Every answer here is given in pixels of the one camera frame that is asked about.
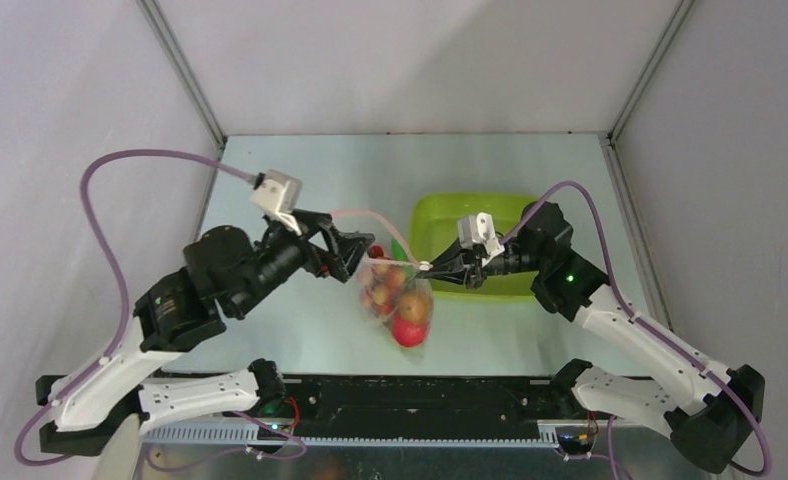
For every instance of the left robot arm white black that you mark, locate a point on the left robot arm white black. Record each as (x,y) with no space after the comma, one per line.
(84,411)

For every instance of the left aluminium corner post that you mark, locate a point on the left aluminium corner post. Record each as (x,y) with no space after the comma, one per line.
(163,31)

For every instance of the right aluminium corner post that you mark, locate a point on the right aluminium corner post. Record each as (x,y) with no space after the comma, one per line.
(651,66)

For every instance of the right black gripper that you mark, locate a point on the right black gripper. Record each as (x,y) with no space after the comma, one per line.
(471,268)

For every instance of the brown kiwi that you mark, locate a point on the brown kiwi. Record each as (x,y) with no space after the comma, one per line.
(415,306)

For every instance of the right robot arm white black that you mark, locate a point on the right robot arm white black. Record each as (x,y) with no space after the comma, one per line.
(705,408)

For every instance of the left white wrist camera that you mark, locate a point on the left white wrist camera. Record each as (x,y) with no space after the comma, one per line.
(276,194)

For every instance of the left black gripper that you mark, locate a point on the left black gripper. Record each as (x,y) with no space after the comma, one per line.
(312,224)

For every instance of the green plastic bin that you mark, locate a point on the green plastic bin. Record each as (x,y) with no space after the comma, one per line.
(434,227)

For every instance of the green cucumber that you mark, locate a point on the green cucumber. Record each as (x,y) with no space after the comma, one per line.
(398,252)

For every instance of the aluminium corner post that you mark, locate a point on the aluminium corner post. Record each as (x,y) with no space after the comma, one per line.
(651,66)
(163,31)

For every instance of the clear zip top bag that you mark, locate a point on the clear zip top bag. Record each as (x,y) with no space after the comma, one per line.
(357,220)

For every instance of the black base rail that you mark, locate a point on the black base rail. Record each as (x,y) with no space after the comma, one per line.
(432,408)

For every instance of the red apple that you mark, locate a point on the red apple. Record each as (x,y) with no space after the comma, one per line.
(409,333)

